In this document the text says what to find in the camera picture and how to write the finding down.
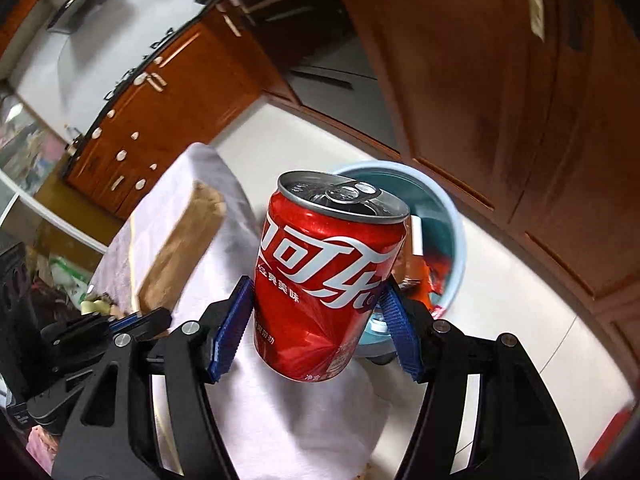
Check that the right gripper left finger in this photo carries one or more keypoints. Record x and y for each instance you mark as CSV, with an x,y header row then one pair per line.
x,y
144,412

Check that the brown paper bag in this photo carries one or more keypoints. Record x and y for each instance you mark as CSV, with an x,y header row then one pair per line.
x,y
186,244

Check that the red cola can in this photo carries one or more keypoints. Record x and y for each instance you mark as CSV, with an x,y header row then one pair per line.
x,y
328,246

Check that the light blue trash bin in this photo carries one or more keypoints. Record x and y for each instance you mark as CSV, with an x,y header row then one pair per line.
x,y
436,253

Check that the wooden kitchen cabinet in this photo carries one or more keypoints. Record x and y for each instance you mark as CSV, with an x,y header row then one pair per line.
x,y
526,111

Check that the green white rice sack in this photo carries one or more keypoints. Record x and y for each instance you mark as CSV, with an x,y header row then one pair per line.
x,y
70,279

